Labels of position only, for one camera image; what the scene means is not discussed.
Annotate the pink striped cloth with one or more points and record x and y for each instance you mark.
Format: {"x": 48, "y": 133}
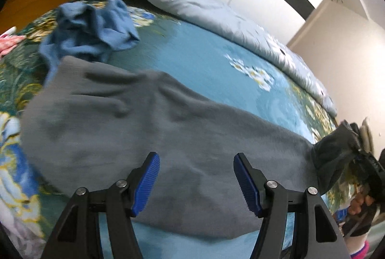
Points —
{"x": 9, "y": 45}

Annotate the blue fleece garment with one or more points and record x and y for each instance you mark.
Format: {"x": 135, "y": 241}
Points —
{"x": 90, "y": 30}

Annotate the teal floral blanket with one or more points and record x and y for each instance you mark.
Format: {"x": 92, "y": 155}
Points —
{"x": 195, "y": 51}

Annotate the grey fleece sweater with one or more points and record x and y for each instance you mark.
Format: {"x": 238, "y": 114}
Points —
{"x": 150, "y": 132}

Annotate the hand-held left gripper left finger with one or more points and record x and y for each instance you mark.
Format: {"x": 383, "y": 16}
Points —
{"x": 147, "y": 183}

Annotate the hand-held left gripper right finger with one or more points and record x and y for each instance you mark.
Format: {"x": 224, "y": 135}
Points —
{"x": 246, "y": 183}

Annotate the person's right hand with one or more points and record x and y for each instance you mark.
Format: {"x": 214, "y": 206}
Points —
{"x": 358, "y": 204}

